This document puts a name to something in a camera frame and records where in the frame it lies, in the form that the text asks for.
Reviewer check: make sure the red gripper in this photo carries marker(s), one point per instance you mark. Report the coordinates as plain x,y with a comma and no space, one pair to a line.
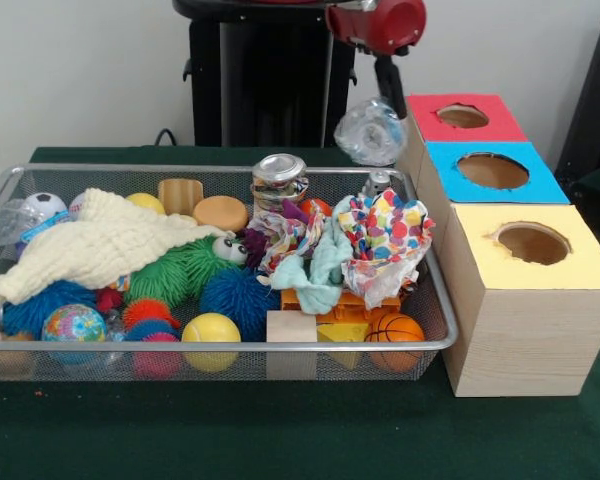
400,22

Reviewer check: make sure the crushed bottle with blue label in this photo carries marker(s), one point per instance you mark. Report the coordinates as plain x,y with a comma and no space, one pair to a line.
370,135
15,220

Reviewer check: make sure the crushed silver metal can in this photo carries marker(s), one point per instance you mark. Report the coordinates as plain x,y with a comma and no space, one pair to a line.
280,175

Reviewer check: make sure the cream knitted cloth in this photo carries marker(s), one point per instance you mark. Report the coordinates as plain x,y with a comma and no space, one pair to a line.
90,250

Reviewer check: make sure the wooden box with three holes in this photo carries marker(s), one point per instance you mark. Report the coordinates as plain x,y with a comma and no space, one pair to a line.
530,340

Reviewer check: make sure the shallow clear mesh bin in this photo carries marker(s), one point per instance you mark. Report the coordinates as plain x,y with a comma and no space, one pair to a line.
55,180

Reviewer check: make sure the colourful spotted cloth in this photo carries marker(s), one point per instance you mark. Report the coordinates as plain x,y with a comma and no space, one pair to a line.
385,230

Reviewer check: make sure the light teal cloth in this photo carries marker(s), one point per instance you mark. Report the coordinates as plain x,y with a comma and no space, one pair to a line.
325,250

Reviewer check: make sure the black stand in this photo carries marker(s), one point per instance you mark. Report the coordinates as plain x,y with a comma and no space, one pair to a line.
595,100

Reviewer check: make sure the blue spiky ball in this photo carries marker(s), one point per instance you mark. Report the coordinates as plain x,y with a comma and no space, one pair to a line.
45,305
245,300

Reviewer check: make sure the yellow ball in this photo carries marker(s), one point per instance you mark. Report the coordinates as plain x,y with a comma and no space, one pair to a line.
211,330

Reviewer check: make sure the black and white soccer ball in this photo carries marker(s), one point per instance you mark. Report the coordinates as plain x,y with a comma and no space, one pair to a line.
45,201

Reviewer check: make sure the globe print ball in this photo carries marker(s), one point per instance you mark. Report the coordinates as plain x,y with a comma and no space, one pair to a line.
73,324

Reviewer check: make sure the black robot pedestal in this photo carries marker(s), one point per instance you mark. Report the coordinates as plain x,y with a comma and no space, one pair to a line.
280,75

